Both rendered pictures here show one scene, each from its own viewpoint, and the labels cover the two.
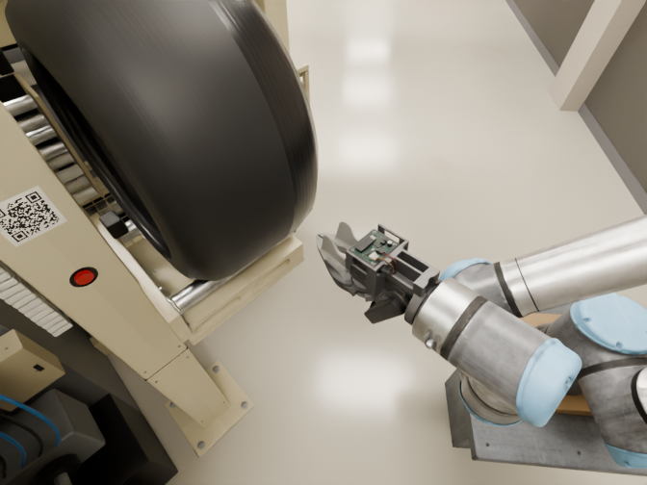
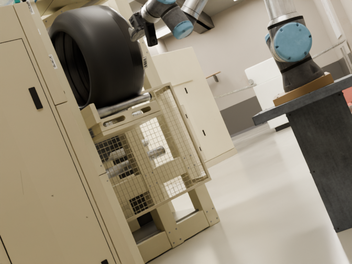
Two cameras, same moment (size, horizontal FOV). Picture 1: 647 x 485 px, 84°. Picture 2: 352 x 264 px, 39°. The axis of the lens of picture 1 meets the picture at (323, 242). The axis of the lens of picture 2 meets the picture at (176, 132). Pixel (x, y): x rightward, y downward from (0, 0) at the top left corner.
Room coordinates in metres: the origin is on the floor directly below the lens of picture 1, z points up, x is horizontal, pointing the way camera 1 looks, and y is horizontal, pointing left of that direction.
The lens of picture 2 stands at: (-1.96, -0.43, 0.64)
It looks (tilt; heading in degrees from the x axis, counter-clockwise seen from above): 1 degrees up; 10
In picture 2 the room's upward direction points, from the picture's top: 23 degrees counter-clockwise
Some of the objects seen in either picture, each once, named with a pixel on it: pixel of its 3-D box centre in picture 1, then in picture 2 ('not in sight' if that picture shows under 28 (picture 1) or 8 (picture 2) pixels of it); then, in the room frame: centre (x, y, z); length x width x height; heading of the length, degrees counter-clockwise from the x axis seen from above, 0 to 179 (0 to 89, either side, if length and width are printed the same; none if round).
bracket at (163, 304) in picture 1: (138, 272); (80, 123); (0.47, 0.44, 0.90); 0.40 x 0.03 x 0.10; 45
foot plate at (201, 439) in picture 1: (209, 404); not in sight; (0.40, 0.48, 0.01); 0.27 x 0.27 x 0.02; 45
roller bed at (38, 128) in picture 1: (23, 157); not in sight; (0.71, 0.73, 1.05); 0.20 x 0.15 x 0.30; 135
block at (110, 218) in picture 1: (115, 224); not in sight; (0.56, 0.49, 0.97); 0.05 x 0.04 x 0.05; 45
